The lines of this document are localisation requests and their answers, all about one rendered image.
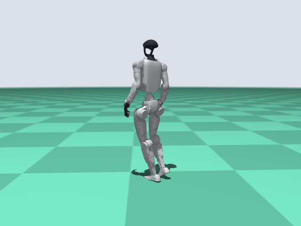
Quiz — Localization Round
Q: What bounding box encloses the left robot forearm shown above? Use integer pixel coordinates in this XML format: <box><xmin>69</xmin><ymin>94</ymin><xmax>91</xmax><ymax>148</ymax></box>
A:
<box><xmin>124</xmin><ymin>82</ymin><xmax>138</xmax><ymax>105</ymax></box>

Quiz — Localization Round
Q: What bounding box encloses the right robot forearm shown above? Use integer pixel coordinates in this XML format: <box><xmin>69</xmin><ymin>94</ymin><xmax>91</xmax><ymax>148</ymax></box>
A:
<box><xmin>158</xmin><ymin>89</ymin><xmax>169</xmax><ymax>105</ymax></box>

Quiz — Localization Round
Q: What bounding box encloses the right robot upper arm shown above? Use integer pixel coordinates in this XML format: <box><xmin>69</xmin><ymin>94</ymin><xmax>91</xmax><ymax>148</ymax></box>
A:
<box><xmin>160</xmin><ymin>63</ymin><xmax>169</xmax><ymax>90</ymax></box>

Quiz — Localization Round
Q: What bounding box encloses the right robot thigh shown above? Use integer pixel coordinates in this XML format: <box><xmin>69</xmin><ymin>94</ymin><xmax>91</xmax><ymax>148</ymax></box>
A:
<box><xmin>149</xmin><ymin>105</ymin><xmax>164</xmax><ymax>144</ymax></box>

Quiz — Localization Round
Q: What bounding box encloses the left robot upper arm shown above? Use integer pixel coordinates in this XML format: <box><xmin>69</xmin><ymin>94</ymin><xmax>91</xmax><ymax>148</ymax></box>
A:
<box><xmin>132</xmin><ymin>61</ymin><xmax>143</xmax><ymax>90</ymax></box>

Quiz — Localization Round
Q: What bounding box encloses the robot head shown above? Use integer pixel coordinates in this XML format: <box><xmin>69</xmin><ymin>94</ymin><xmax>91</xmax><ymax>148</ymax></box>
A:
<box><xmin>143</xmin><ymin>40</ymin><xmax>158</xmax><ymax>61</ymax></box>

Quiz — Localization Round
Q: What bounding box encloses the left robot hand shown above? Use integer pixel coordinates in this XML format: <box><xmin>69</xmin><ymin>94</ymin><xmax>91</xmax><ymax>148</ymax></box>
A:
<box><xmin>124</xmin><ymin>103</ymin><xmax>129</xmax><ymax>117</ymax></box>

